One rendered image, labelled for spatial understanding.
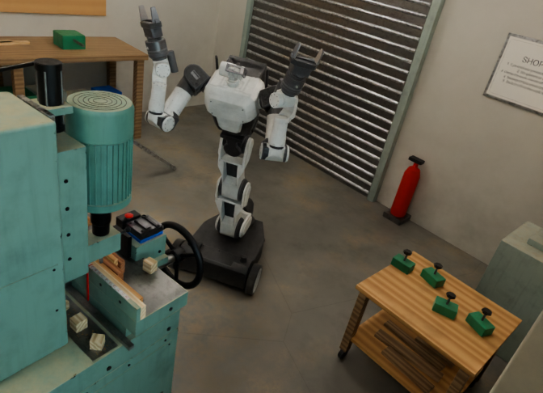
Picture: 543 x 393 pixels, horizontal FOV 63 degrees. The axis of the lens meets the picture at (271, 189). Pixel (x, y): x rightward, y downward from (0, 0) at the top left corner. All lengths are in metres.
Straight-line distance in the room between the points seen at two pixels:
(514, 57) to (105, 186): 3.04
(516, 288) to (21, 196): 2.60
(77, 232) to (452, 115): 3.15
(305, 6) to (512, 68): 1.99
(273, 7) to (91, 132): 3.88
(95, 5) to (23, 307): 3.82
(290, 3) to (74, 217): 3.82
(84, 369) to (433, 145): 3.23
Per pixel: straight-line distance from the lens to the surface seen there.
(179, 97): 2.23
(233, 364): 2.53
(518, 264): 2.94
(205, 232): 3.08
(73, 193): 1.28
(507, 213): 3.89
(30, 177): 1.14
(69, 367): 1.49
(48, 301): 1.38
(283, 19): 4.83
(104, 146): 1.26
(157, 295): 1.53
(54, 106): 1.20
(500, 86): 3.73
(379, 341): 2.64
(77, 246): 1.38
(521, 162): 3.77
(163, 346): 1.69
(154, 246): 1.68
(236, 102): 2.15
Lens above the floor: 1.95
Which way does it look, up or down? 29 degrees down
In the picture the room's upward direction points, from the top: 12 degrees clockwise
